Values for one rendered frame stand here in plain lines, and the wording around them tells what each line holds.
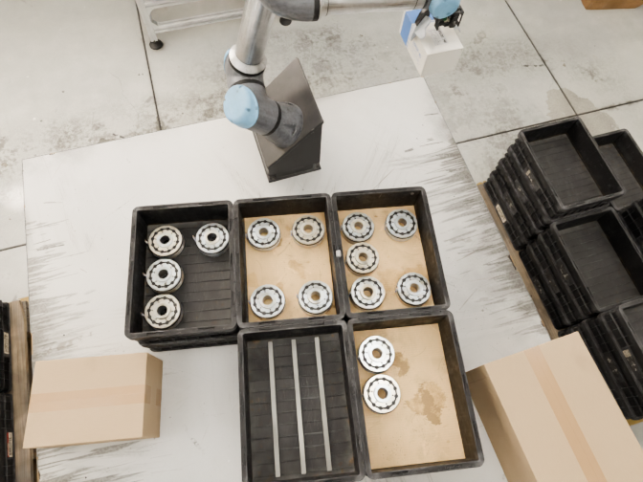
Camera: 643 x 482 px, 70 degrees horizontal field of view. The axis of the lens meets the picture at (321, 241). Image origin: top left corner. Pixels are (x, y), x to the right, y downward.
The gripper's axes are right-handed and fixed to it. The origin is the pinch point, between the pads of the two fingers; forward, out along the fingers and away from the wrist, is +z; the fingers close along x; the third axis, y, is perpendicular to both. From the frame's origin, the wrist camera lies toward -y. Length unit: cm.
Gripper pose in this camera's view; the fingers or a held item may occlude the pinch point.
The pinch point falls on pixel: (431, 34)
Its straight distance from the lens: 163.4
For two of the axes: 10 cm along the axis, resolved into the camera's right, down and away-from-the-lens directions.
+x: 9.6, -2.4, 1.4
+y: 2.8, 8.9, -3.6
